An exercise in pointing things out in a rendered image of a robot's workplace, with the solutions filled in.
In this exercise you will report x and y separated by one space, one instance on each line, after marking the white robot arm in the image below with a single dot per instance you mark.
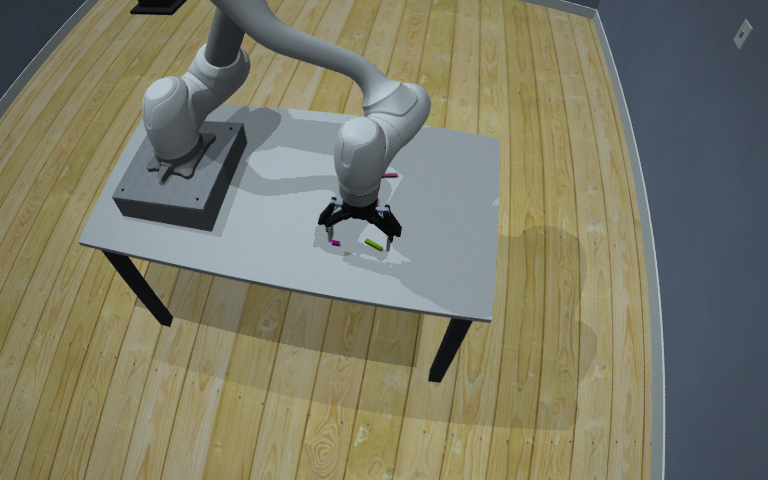
173 112

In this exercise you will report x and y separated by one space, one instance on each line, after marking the lime green rod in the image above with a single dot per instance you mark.
373 244

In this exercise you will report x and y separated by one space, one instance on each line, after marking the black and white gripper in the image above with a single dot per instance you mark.
387 223

